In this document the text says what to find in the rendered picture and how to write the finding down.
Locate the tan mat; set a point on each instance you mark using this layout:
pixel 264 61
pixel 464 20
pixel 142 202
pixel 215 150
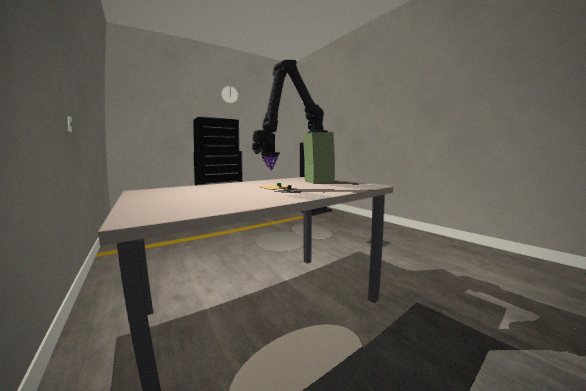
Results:
pixel 273 187

